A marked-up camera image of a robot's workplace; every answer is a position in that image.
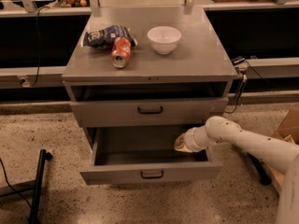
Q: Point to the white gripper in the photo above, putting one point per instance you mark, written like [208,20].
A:
[191,140]

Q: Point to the grey drawer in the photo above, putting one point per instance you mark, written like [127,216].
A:
[145,154]
[147,112]

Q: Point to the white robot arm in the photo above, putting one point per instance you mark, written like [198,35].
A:
[281,155]

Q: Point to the grey top drawer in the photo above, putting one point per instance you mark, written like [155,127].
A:
[147,112]

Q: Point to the grey metal drawer cabinet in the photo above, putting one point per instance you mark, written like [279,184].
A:
[198,68]

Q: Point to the open cardboard box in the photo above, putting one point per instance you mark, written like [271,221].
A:
[288,130]

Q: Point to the white ceramic bowl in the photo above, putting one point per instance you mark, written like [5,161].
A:
[164,39]

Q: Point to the orange soda can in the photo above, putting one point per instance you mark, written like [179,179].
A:
[121,52]

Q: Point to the blue chip bag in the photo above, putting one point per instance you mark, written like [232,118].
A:
[104,39]

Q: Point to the black stand leg left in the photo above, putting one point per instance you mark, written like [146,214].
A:
[44,156]

